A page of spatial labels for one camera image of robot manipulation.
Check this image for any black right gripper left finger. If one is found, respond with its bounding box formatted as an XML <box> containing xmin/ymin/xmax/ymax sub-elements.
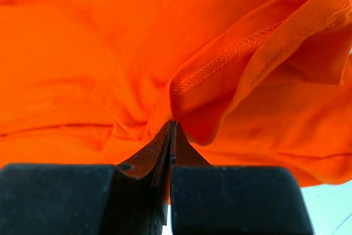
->
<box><xmin>1</xmin><ymin>122</ymin><xmax>172</xmax><ymax>234</ymax></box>

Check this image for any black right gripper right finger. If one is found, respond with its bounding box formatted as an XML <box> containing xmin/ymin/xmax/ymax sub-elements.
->
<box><xmin>170</xmin><ymin>122</ymin><xmax>314</xmax><ymax>234</ymax></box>

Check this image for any orange t-shirt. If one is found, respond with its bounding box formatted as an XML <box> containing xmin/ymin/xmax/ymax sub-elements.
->
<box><xmin>1</xmin><ymin>0</ymin><xmax>351</xmax><ymax>187</ymax></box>

